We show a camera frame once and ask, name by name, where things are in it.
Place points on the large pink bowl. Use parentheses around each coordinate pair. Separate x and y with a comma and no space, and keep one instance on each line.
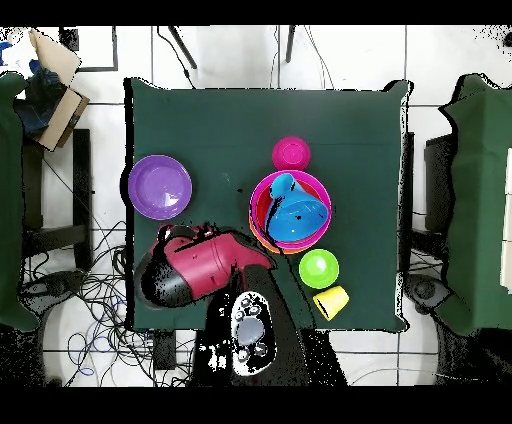
(256,196)

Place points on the blue cup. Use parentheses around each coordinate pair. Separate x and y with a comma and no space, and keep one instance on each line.
(282,184)

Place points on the medium blue bowl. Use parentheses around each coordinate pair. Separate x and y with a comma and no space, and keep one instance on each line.
(300,216)

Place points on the large orange bowl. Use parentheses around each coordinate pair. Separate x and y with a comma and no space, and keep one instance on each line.
(292,251)

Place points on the small crimson bowl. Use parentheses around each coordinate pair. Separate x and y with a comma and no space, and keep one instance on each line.
(291,153)

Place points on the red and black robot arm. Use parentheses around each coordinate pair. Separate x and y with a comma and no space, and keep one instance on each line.
(208,260)

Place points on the small green bowl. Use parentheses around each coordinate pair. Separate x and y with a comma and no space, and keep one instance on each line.
(318,268)

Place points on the dark green tablecloth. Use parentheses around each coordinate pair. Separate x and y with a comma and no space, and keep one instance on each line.
(256,120)

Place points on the purple bowl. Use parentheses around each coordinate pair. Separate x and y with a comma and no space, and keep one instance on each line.
(160,188)

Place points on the yellow cup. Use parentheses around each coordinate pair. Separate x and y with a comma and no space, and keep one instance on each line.
(334,300)

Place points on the black power strip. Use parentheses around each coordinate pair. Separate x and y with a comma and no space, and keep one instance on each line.
(164,352)

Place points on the black tripod leg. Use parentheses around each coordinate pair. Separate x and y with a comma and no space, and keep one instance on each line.
(182,46)
(290,44)

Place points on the black stool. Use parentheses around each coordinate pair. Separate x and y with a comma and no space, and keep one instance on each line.
(82,180)

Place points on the cardboard box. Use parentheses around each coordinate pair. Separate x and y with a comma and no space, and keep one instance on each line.
(60,116)

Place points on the green cloth covered table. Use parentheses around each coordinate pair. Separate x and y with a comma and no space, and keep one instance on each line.
(480,160)
(10,200)

